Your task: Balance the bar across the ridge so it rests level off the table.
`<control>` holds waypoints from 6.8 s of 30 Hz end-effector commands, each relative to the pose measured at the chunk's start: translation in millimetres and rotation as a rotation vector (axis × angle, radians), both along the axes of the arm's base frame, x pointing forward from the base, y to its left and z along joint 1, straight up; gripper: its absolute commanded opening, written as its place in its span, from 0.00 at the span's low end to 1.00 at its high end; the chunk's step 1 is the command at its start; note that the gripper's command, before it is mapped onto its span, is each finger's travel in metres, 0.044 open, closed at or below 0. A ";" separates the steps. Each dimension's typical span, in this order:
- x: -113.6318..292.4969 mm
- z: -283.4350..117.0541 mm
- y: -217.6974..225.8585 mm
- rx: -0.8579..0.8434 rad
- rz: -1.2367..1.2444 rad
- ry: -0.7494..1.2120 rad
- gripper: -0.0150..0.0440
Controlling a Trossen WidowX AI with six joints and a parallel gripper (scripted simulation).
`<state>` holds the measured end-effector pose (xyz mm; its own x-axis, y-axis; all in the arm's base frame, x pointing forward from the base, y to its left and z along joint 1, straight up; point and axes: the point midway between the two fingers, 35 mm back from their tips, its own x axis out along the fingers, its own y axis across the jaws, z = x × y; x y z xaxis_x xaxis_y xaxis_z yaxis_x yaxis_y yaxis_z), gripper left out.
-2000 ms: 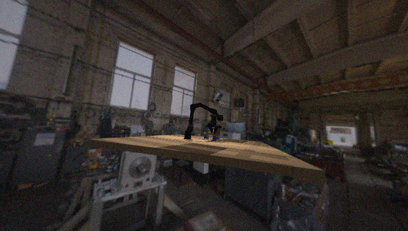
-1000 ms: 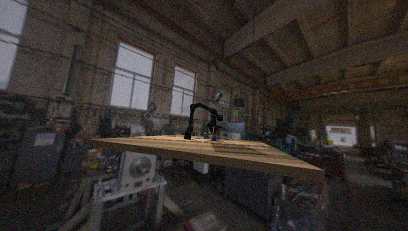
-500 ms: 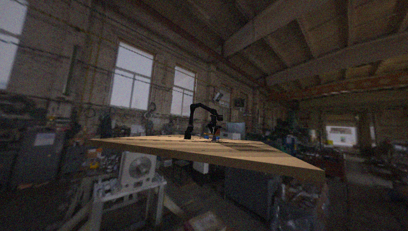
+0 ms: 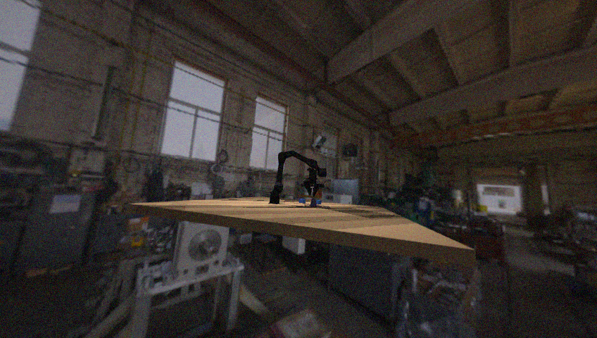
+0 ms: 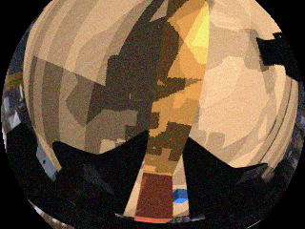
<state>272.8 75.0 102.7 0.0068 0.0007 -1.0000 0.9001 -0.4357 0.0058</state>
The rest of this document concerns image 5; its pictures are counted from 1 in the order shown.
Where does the small blue block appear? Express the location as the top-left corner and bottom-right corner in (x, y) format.
(173, 188), (188, 203)

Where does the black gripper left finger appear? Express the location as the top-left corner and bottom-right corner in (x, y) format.
(52, 130), (149, 215)

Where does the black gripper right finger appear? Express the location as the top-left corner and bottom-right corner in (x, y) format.
(182, 136), (268, 220)

